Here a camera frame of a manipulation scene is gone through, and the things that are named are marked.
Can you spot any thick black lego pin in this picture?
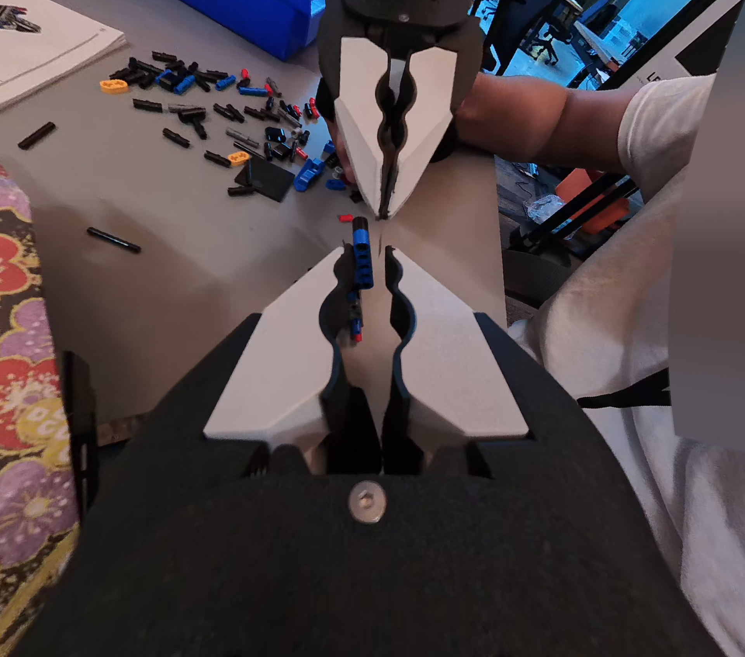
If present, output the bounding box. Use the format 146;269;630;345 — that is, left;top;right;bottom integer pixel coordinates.
17;122;56;150

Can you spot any lego instruction booklet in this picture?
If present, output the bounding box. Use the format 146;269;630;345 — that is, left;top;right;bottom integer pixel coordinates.
0;0;129;111

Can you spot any black strap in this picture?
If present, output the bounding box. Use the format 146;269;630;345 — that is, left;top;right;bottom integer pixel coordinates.
576;371;671;410

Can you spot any floral patterned cloth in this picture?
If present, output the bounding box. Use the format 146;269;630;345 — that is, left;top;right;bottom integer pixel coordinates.
0;163;82;640

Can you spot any blue lego beam assembly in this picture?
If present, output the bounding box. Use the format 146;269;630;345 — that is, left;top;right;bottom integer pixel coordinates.
346;215;374;344

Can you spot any thin black lego axle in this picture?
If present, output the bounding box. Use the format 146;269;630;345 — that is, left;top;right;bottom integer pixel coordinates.
87;227;142;253

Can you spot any person's right hand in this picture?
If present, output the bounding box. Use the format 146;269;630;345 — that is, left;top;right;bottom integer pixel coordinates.
324;116;356;187

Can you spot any orange crate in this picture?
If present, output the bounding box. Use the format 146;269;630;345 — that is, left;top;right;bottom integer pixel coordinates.
558;168;632;236

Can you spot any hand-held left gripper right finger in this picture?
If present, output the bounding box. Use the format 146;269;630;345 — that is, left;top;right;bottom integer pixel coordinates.
381;246;530;475

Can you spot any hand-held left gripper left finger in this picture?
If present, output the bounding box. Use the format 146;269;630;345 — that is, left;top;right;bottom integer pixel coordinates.
204;246;383;475

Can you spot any blue lego connector piece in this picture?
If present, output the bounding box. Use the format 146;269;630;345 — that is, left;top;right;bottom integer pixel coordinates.
293;158;327;192

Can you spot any person's right forearm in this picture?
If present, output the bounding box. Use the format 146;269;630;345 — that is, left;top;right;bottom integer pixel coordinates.
454;72;641;175

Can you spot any flat black lego plate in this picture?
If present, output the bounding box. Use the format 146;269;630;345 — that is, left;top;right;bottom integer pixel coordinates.
234;156;296;202

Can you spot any pile of small lego pins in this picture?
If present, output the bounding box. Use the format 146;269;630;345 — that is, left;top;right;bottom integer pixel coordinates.
100;51;364;204

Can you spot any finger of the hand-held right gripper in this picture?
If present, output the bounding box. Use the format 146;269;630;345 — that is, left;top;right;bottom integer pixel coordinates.
386;48;457;220
336;36;391;220

